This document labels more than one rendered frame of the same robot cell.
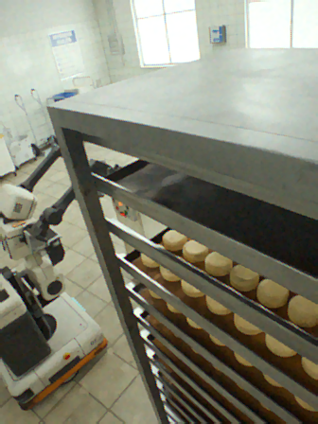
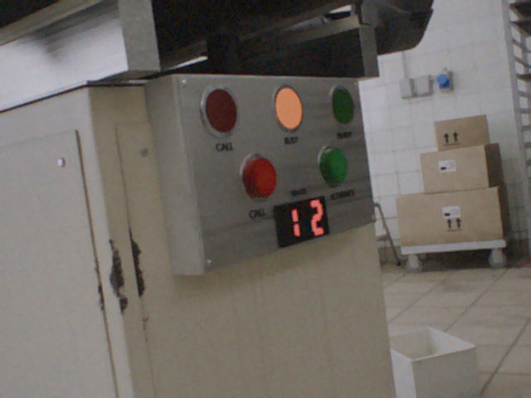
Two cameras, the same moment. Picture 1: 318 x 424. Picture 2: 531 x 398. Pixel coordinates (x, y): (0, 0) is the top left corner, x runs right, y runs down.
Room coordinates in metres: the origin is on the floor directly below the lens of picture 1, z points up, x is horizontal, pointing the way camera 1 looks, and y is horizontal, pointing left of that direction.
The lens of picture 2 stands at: (2.02, 0.79, 0.77)
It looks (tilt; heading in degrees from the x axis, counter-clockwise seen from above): 3 degrees down; 257
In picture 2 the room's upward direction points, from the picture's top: 8 degrees counter-clockwise
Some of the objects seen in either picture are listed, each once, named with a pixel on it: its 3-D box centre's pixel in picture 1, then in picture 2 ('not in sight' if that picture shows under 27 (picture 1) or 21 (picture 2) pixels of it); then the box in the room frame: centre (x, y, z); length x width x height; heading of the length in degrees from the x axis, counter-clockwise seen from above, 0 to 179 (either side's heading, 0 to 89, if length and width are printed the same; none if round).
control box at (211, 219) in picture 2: (123, 207); (279, 162); (1.89, 0.24, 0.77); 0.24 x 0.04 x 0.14; 38
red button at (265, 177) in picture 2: not in sight; (258, 177); (1.92, 0.29, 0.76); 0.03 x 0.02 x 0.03; 38
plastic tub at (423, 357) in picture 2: not in sight; (423, 367); (1.17, -1.15, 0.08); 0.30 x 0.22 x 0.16; 92
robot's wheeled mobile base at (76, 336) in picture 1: (43, 340); not in sight; (1.33, 0.95, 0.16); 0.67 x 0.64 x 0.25; 128
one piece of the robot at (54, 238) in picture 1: (43, 240); not in sight; (1.52, 0.72, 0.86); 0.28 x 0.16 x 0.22; 38
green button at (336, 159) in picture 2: not in sight; (331, 167); (1.84, 0.23, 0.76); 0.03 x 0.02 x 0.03; 38
